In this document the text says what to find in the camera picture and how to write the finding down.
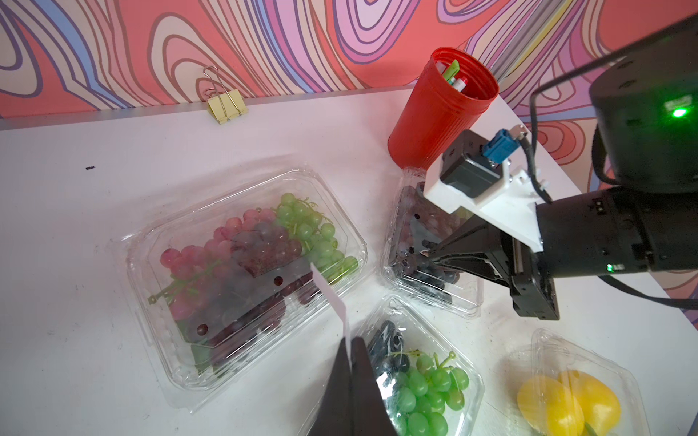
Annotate small clamshell dark grapes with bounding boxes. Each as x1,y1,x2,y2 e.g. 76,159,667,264
381,167,484,318

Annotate white sticker sheet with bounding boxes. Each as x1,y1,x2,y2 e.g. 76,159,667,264
310,263,351,358

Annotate clamshell with yellow fruit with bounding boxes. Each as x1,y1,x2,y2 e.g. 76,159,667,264
496,329,651,435

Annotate clamshell green and dark grapes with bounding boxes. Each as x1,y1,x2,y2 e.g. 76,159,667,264
296,293,486,436

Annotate yellow binder clip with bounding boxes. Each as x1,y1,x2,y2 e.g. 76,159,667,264
203,65,249,125

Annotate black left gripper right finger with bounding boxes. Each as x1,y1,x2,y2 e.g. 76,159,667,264
350,337,397,436

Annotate red plastic cup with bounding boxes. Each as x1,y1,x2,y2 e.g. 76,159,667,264
387,47,500,169

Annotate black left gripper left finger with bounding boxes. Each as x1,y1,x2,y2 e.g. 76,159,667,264
308,338,352,436

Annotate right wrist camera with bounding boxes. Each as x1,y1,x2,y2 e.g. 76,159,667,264
424,125,543,253

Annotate large clamshell red green grapes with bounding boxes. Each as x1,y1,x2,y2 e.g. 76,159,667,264
118,168,368,412

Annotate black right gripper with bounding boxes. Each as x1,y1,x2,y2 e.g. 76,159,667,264
423,216,560,321

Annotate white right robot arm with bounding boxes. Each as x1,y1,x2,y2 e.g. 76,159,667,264
424,16,697,320

